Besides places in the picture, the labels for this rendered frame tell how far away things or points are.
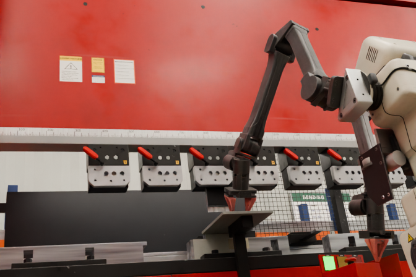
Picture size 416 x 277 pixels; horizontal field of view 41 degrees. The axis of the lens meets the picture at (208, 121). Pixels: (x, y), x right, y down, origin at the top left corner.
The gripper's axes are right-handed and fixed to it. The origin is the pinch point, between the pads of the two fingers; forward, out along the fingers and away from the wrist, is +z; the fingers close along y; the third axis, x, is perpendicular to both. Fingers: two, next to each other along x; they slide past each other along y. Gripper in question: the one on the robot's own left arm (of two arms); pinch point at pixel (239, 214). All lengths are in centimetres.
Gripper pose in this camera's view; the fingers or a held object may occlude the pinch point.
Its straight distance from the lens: 196.5
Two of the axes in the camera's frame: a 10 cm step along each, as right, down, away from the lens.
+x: 3.0, 0.8, -9.5
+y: -9.5, -0.1, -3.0
